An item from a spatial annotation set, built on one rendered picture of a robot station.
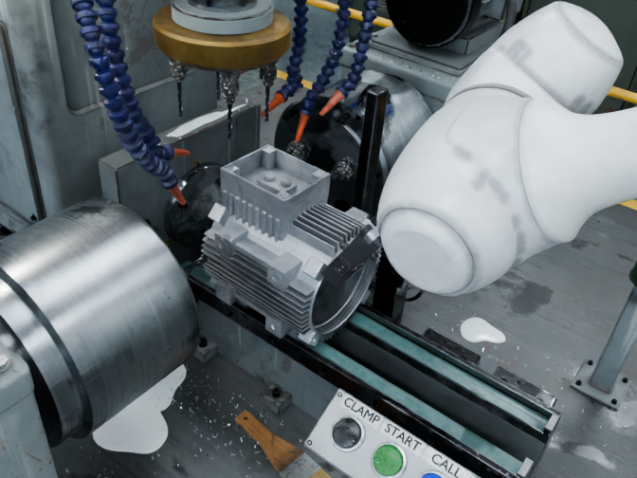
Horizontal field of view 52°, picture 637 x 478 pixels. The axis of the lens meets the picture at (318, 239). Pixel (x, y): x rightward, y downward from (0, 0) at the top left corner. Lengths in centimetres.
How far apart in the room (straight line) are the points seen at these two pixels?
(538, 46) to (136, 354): 52
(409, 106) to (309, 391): 51
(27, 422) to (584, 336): 96
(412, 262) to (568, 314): 92
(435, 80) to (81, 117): 62
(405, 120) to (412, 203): 73
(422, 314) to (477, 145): 82
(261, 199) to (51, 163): 32
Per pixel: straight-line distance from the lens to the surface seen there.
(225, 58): 83
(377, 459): 68
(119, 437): 104
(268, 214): 90
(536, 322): 130
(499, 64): 57
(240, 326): 104
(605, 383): 120
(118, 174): 95
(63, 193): 107
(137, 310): 76
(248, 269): 93
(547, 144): 45
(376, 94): 93
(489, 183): 44
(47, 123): 101
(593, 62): 57
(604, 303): 141
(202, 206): 109
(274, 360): 103
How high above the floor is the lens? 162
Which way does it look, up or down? 36 degrees down
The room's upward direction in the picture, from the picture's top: 5 degrees clockwise
